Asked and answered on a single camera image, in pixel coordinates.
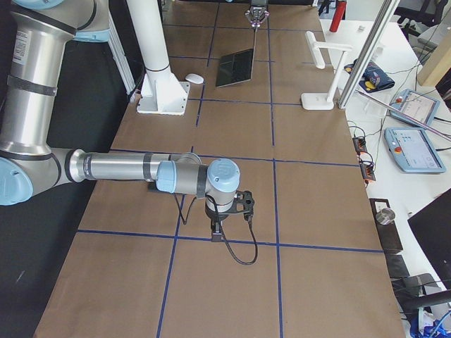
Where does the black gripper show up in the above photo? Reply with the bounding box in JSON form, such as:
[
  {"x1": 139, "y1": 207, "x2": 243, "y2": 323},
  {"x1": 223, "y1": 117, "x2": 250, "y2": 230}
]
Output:
[
  {"x1": 204, "y1": 202, "x2": 228, "y2": 242},
  {"x1": 245, "y1": 0, "x2": 270, "y2": 28}
]

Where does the grey laptop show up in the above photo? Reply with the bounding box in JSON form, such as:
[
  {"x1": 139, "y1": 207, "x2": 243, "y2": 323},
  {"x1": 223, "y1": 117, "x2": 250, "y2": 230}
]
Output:
[{"x1": 216, "y1": 29, "x2": 258, "y2": 87}]

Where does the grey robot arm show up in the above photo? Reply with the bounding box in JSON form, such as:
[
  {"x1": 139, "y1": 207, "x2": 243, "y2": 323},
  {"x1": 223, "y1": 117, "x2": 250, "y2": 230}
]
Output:
[{"x1": 1, "y1": 42, "x2": 178, "y2": 252}]

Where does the white computer mouse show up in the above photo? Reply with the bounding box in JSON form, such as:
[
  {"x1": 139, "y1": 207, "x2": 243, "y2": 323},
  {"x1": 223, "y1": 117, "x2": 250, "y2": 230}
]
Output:
[{"x1": 185, "y1": 73, "x2": 204, "y2": 85}]

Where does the red cylinder bottle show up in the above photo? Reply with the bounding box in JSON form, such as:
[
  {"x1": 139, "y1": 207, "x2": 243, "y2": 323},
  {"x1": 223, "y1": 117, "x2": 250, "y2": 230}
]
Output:
[{"x1": 329, "y1": 0, "x2": 347, "y2": 32}]

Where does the blue space-print pouch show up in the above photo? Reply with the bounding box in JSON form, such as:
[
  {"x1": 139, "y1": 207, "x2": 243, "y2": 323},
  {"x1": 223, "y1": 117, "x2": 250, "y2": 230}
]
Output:
[{"x1": 359, "y1": 61, "x2": 395, "y2": 93}]

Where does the orange black connector hub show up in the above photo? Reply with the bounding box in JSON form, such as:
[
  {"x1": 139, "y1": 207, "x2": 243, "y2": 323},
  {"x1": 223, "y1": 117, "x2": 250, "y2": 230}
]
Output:
[{"x1": 352, "y1": 136, "x2": 376, "y2": 186}]

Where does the metal cup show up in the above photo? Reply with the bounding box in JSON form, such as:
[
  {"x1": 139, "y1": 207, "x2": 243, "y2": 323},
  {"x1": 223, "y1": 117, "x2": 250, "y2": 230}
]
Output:
[{"x1": 375, "y1": 208, "x2": 395, "y2": 225}]

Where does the upper blue teach pendant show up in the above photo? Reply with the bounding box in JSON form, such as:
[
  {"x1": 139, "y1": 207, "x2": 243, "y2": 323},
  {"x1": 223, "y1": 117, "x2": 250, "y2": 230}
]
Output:
[{"x1": 390, "y1": 89, "x2": 440, "y2": 127}]

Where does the blue teach pendant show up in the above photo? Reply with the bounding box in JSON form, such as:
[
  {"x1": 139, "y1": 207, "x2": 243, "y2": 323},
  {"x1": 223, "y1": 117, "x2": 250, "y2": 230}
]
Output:
[
  {"x1": 384, "y1": 127, "x2": 446, "y2": 174},
  {"x1": 390, "y1": 89, "x2": 440, "y2": 127}
]

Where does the lower blue teach pendant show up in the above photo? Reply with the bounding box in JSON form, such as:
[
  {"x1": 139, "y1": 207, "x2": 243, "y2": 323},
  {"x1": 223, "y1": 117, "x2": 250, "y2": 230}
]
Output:
[{"x1": 384, "y1": 127, "x2": 446, "y2": 174}]

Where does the grabber stick green tip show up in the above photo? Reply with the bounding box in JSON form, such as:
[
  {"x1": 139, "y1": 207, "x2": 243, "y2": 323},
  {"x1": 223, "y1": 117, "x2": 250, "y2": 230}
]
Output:
[{"x1": 356, "y1": 90, "x2": 451, "y2": 142}]

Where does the black monitor corner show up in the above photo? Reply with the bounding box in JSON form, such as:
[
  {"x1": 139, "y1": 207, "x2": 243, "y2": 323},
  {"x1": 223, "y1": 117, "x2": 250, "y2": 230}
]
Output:
[{"x1": 408, "y1": 190, "x2": 450, "y2": 287}]

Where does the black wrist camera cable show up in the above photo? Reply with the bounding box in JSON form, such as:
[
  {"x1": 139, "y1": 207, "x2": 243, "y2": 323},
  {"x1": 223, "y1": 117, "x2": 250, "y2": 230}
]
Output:
[{"x1": 173, "y1": 192, "x2": 259, "y2": 265}]

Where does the aluminium frame post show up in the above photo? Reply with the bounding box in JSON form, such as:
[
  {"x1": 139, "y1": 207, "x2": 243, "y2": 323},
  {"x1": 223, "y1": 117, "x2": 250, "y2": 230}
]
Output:
[{"x1": 338, "y1": 0, "x2": 400, "y2": 109}]

